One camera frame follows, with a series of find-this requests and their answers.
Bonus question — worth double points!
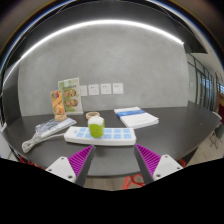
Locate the green and white charger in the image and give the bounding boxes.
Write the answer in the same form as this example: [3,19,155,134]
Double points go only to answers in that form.
[87,115,106,139]

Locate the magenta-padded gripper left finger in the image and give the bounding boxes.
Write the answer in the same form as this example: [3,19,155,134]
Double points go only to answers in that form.
[45,144,97,188]

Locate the glass partition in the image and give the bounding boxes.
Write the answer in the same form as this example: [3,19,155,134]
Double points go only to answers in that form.
[186,53,224,114]

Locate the beige tape roll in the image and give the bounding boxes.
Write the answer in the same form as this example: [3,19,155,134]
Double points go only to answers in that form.
[85,111,101,120]

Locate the grey brochure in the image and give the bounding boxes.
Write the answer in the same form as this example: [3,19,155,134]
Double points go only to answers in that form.
[34,116,78,138]

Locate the white power strip cable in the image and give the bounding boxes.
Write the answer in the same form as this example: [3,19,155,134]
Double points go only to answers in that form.
[21,131,68,154]

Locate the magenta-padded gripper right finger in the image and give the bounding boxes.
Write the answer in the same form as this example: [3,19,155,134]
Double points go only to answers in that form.
[133,143,184,185]

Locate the large green menu sign stand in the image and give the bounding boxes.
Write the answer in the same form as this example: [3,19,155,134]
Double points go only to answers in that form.
[57,77,84,116]

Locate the small orange menu sign stand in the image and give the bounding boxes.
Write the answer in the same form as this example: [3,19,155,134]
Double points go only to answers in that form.
[50,89,68,122]

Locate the white and blue booklet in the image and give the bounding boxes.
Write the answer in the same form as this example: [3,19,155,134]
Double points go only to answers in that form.
[113,106,160,130]

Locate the ceiling light strip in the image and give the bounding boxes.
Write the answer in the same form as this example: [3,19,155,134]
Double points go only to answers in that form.
[1,19,185,88]

